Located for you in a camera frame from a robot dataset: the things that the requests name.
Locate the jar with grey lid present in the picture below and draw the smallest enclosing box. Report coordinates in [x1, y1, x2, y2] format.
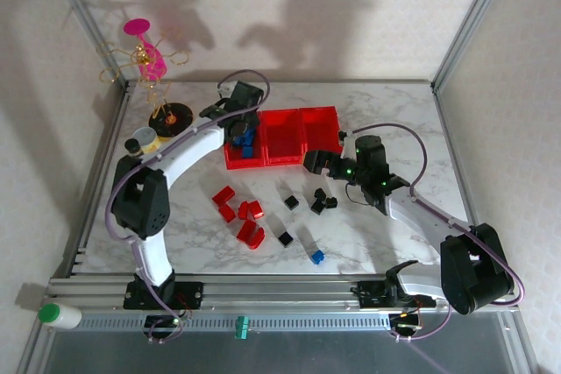
[133, 126, 161, 155]

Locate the small bottle black cap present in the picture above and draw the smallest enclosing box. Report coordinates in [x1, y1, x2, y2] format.
[124, 138, 146, 160]

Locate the pink plastic cocktail glass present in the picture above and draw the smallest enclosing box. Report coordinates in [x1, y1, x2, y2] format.
[123, 18, 169, 82]

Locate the small black controller board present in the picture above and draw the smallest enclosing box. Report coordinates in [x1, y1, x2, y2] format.
[389, 313, 424, 334]
[143, 314, 185, 334]

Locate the grey metal panel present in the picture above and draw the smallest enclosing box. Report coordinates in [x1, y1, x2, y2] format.
[43, 329, 525, 374]

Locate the white bottle green cap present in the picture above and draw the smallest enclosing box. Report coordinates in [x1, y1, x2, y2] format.
[37, 302, 83, 330]

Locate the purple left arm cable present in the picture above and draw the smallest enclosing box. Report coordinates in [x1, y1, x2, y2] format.
[104, 67, 272, 344]

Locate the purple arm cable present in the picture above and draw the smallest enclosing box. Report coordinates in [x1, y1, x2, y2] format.
[104, 67, 272, 344]
[350, 123, 527, 342]

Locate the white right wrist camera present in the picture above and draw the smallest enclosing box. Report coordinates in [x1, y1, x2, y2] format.
[339, 130, 359, 159]

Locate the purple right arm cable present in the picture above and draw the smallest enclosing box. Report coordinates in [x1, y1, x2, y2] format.
[350, 123, 527, 342]

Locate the gold wire stand black base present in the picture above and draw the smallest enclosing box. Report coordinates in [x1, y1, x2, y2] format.
[96, 27, 196, 144]

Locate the aluminium frame rail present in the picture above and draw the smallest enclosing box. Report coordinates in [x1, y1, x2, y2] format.
[46, 275, 516, 316]

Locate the grey slotted cable duct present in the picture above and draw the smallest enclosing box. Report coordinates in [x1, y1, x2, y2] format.
[76, 313, 394, 332]

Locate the aluminium frame post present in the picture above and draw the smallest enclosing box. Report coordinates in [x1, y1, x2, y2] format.
[41, 0, 132, 90]
[431, 0, 516, 91]

